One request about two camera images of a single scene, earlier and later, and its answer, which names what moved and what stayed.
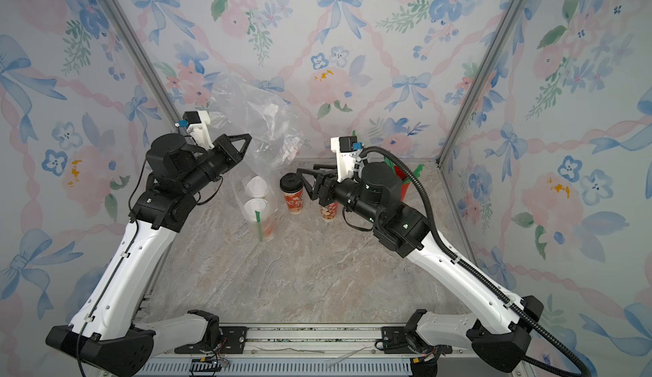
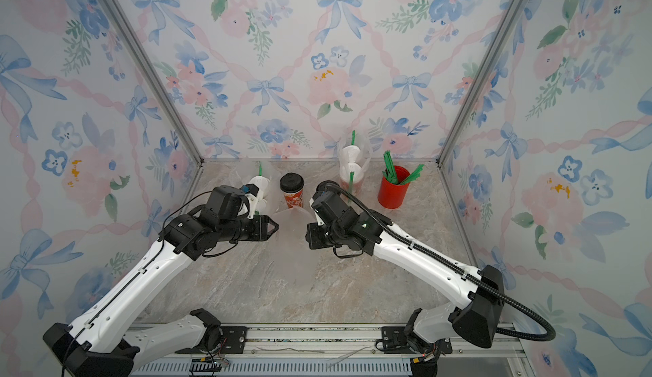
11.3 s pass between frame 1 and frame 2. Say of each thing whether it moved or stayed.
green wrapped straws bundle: stayed
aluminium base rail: stayed
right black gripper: moved
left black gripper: moved
